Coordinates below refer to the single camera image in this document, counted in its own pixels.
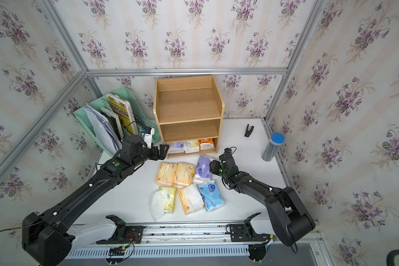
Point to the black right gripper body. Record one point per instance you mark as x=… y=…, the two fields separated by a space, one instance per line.
x=216 y=169

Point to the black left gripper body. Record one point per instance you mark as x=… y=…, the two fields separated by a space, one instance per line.
x=151 y=153

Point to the white purple tissue pack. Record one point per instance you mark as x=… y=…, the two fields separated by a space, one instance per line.
x=176 y=148

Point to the purple bear tissue pack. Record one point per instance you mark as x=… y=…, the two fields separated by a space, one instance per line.
x=202 y=173

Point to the pale orange tissue pack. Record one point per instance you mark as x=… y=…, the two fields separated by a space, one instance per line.
x=184 y=175
x=166 y=174

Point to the white yellow tissue pack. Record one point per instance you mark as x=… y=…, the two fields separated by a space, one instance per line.
x=192 y=146

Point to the bright orange tissue pack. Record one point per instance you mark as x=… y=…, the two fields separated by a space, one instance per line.
x=207 y=144

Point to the light blue tissue pack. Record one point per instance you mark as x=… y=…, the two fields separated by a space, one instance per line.
x=211 y=196

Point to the orange flower tissue pack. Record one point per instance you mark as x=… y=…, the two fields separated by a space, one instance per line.
x=191 y=199

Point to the yellow green tissue pack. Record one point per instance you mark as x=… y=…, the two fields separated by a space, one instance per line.
x=163 y=202

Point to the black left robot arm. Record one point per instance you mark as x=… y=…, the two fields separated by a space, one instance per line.
x=48 y=237

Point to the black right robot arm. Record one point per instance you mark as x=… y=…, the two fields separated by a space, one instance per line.
x=289 y=218

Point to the wooden three-tier shelf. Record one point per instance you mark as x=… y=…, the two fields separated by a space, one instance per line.
x=189 y=108

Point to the mint green desk organizer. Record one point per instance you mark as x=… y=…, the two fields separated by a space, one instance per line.
x=140 y=119

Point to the black stapler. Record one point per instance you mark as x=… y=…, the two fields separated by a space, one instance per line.
x=249 y=130

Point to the blue capped striped cylinder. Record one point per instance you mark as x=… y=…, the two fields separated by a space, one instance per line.
x=275 y=141

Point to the white papers in organizer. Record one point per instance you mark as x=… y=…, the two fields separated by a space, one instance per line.
x=104 y=132

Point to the grey bound book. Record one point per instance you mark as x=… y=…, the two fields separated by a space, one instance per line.
x=114 y=121

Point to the yellow cover book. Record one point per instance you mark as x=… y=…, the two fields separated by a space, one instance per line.
x=125 y=113

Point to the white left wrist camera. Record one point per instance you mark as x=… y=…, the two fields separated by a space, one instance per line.
x=147 y=134

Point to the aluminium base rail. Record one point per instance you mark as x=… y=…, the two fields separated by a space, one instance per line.
x=180 y=240

